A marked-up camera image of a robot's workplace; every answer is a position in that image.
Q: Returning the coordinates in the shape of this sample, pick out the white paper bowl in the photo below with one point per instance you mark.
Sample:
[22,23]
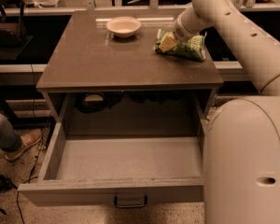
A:
[123,27]

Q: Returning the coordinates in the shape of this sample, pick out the blue jeans leg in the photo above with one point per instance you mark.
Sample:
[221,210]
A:
[10,140]

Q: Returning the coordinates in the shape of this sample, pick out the open grey top drawer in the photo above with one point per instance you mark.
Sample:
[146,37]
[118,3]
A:
[129,150]

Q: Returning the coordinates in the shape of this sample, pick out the grey cabinet with glossy top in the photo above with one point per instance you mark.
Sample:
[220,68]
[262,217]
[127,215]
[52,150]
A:
[89,58]

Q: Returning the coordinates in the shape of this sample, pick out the tan leather shoe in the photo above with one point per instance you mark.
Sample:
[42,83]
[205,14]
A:
[27,140]

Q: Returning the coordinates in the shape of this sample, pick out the black drawer handle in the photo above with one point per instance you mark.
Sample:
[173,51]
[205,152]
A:
[130,203]

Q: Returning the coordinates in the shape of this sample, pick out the green jalapeno chip bag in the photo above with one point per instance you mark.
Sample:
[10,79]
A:
[192,49]

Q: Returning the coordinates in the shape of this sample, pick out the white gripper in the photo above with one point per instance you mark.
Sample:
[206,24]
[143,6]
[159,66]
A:
[178,31]

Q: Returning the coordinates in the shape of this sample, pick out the black handbag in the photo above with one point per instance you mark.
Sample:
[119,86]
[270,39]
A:
[12,34]

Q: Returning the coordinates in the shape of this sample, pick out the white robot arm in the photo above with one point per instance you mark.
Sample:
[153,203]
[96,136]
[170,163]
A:
[241,153]

